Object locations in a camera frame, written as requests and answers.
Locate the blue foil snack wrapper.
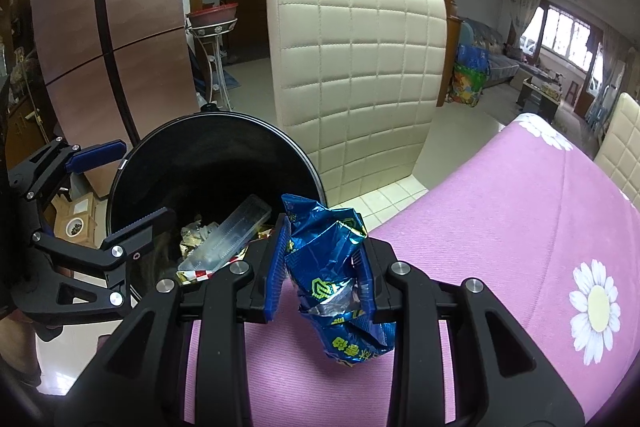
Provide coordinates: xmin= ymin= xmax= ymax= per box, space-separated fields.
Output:
xmin=280 ymin=193 xmax=397 ymax=368

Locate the cardboard box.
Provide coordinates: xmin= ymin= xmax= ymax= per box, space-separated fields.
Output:
xmin=50 ymin=194 xmax=101 ymax=248

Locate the white metal stand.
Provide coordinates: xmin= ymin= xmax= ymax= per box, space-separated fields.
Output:
xmin=186 ymin=19 xmax=238 ymax=112

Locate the barred window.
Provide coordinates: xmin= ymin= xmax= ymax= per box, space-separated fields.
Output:
xmin=520 ymin=4 xmax=603 ymax=70

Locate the clear plastic tray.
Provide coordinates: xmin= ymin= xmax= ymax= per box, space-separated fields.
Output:
xmin=177 ymin=193 xmax=273 ymax=274

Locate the grey sofa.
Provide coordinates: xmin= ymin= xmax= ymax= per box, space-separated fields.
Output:
xmin=457 ymin=19 xmax=521 ymax=90

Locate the black round trash bin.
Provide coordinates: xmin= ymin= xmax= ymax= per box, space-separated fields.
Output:
xmin=106 ymin=111 xmax=328 ymax=303

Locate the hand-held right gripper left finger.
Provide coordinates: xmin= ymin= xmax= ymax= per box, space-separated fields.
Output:
xmin=52 ymin=213 xmax=292 ymax=427

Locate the red basin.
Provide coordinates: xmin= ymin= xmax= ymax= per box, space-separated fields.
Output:
xmin=187 ymin=4 xmax=240 ymax=28

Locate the patterned curtain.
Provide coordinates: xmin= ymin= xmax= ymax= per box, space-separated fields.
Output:
xmin=505 ymin=0 xmax=543 ymax=50
xmin=587 ymin=27 xmax=626 ymax=118

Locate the cream quilted dining chair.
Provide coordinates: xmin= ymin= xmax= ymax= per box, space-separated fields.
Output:
xmin=266 ymin=0 xmax=448 ymax=208
xmin=594 ymin=92 xmax=640 ymax=202

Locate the purple floral tablecloth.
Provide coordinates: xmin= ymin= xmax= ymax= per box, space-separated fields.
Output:
xmin=182 ymin=112 xmax=640 ymax=427

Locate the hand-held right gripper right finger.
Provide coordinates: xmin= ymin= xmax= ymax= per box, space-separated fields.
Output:
xmin=352 ymin=234 xmax=586 ymax=427

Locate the wooden shelf with goods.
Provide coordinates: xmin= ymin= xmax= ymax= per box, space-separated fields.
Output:
xmin=0 ymin=0 xmax=46 ymax=158

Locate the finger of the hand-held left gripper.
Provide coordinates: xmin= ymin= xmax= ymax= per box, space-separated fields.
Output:
xmin=15 ymin=207 xmax=176 ymax=320
xmin=7 ymin=139 xmax=127 ymax=202

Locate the coffee table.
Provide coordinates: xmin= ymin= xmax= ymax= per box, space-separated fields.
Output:
xmin=516 ymin=77 xmax=563 ymax=122

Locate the colourful shopping bag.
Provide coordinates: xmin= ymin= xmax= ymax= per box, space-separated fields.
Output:
xmin=446 ymin=44 xmax=488 ymax=108

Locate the copper two-door fridge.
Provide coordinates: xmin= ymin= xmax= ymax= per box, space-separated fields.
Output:
xmin=30 ymin=0 xmax=198 ymax=200

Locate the gold foil wrapper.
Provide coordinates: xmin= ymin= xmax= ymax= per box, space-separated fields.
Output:
xmin=179 ymin=214 xmax=221 ymax=258

